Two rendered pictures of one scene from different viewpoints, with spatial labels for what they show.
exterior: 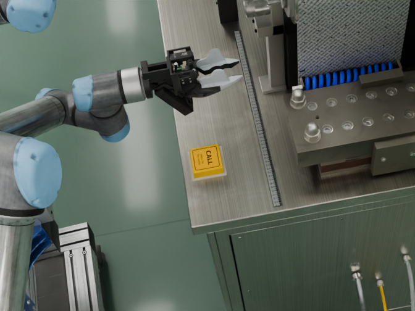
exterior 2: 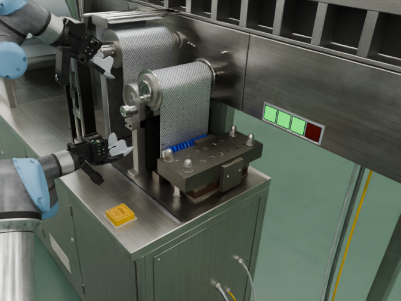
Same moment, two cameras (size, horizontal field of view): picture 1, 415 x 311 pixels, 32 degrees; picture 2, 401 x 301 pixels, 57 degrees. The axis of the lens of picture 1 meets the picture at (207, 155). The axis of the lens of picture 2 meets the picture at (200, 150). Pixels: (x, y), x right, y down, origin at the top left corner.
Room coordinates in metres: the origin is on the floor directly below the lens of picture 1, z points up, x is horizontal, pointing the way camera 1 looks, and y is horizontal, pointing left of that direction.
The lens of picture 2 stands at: (0.06, 0.49, 1.72)
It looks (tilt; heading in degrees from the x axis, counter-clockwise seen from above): 30 degrees down; 315
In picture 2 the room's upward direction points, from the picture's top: 3 degrees clockwise
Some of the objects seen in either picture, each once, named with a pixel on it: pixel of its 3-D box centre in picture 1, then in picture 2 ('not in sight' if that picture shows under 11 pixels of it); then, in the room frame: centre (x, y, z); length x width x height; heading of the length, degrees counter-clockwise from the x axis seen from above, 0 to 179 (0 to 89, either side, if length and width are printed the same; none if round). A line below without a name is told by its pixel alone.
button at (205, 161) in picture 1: (206, 160); (120, 214); (0.92, 0.00, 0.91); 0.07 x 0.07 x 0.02; 88
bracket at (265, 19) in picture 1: (268, 44); (135, 139); (1.11, -0.19, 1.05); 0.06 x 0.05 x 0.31; 88
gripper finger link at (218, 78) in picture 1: (220, 77); (122, 147); (0.99, -0.06, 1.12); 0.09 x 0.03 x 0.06; 79
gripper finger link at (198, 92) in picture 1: (200, 87); (109, 157); (0.99, -0.02, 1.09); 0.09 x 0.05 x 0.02; 79
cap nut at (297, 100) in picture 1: (297, 96); (168, 154); (0.94, -0.22, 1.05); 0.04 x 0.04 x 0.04
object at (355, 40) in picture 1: (351, 43); (185, 122); (1.01, -0.36, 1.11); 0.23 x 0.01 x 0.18; 88
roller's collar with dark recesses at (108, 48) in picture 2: not in sight; (105, 51); (1.32, -0.22, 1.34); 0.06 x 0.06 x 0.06; 88
